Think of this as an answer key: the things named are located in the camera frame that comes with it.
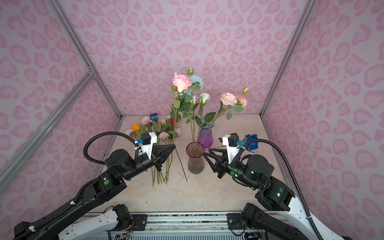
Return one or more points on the white rose stem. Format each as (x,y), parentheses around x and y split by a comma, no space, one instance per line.
(197,108)

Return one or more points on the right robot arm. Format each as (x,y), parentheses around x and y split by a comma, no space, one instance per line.
(283,215)

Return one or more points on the light blue rose stem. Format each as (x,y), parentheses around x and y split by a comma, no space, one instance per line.
(190,101)

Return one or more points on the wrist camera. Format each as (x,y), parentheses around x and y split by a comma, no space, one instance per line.
(146,144)
(232,143)

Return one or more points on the maroon grey glass vase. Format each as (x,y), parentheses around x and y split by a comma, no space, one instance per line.
(195,159)

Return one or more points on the dark blue rose stem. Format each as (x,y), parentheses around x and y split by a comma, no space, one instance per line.
(248,142)

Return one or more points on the orange rose stem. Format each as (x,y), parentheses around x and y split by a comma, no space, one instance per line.
(136,131)

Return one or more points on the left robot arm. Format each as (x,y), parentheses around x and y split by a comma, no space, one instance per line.
(91,195)

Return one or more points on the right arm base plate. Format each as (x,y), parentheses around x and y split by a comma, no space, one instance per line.
(236,221)

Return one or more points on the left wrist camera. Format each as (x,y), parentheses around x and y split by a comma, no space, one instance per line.
(146,144)

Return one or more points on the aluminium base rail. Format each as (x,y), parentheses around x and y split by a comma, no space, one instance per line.
(162,226)

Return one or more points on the blue purple glass vase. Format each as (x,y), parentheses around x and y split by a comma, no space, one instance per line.
(205,136)

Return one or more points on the red rose stem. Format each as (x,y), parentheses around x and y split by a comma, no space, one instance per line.
(168,133)

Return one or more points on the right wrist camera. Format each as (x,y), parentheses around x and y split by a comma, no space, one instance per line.
(232,143)

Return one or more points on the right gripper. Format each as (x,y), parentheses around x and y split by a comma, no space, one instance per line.
(224,164)

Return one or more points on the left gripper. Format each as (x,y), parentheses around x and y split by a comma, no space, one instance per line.
(153,159)

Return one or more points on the single pink rose stem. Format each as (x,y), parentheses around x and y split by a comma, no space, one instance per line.
(179,84)

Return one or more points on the diagonal aluminium frame bar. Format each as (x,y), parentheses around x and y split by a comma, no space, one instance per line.
(18,161)

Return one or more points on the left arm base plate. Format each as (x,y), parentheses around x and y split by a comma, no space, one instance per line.
(139,222)

